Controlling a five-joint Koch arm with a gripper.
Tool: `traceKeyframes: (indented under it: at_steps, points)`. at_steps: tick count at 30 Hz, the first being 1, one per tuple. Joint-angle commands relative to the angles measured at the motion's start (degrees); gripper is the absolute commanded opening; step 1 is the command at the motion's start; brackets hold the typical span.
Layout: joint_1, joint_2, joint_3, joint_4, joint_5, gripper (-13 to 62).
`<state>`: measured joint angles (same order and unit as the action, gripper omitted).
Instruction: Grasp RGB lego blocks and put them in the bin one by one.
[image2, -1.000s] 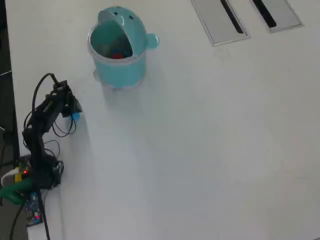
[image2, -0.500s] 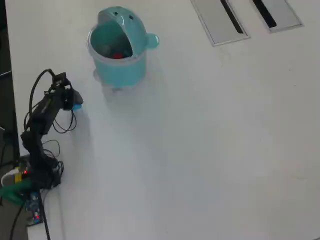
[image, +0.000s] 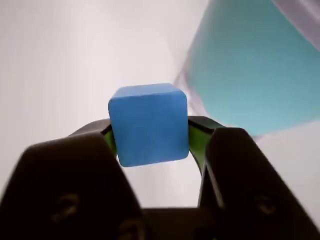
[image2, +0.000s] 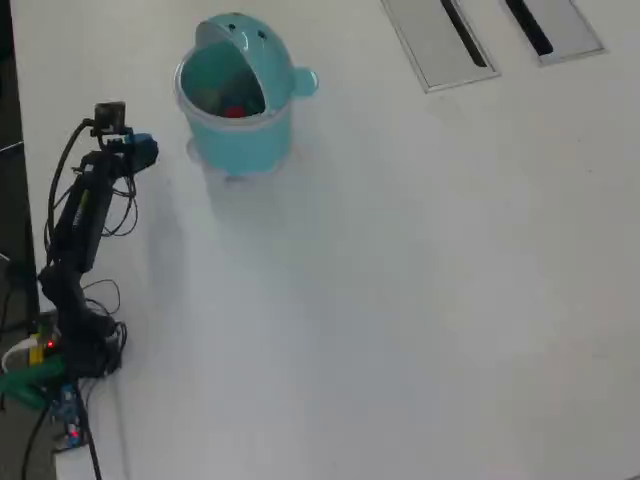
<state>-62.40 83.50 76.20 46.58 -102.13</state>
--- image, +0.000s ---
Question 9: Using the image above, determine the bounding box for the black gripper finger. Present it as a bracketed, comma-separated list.
[187, 116, 320, 240]
[0, 119, 146, 240]

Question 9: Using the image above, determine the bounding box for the teal whale-shaped bin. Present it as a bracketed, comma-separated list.
[173, 0, 320, 137]

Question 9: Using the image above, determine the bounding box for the blue lego block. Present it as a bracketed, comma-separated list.
[107, 82, 189, 168]

